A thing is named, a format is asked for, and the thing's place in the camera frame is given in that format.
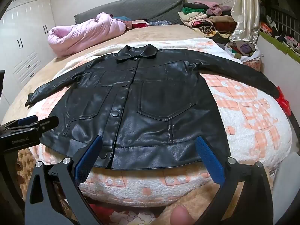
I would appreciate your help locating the white wardrobe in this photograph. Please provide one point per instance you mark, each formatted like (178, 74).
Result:
(25, 32)

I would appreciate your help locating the teal cloth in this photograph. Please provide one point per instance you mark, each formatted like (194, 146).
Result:
(121, 18)

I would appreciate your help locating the pink quilt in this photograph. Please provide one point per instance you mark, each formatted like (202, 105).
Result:
(89, 35)

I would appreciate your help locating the white bag of clothes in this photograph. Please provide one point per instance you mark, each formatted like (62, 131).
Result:
(243, 50)

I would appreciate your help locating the cream satin curtain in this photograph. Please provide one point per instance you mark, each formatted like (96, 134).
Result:
(246, 11)

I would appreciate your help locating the grey headboard cushion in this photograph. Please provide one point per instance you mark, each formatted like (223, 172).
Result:
(140, 7)

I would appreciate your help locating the dark red cloth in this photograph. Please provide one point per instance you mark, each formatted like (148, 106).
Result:
(138, 24)

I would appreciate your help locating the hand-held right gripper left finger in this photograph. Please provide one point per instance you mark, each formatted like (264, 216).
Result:
(90, 157)

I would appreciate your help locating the person's right hand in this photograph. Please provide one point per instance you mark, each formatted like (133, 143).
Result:
(181, 215)

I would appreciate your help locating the white orange bear print blanket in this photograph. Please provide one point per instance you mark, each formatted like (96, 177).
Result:
(246, 126)

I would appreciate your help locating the blue patterned cloth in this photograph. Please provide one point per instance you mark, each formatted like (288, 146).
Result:
(159, 23)

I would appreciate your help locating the heap of colourful clothes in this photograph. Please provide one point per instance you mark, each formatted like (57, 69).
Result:
(289, 41)

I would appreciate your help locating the black metal window grille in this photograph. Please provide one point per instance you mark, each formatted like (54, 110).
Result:
(283, 18)

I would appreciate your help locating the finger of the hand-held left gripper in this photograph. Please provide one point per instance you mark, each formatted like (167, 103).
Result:
(28, 120)
(48, 123)

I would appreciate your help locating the green ledge cover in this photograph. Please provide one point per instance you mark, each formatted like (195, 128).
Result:
(276, 43)

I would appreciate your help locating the red plastic object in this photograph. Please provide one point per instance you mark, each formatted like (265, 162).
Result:
(284, 100)

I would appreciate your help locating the bed with tan plush sheet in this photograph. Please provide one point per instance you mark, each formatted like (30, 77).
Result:
(164, 31)

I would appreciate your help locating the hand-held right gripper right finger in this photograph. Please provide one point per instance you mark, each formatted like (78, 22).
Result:
(211, 161)

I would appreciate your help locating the black leather jacket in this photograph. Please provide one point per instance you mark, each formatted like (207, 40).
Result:
(150, 112)

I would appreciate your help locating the pile of folded clothes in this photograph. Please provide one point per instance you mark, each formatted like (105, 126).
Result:
(206, 18)

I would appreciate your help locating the red floral cloth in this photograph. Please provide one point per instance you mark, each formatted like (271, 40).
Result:
(131, 216)

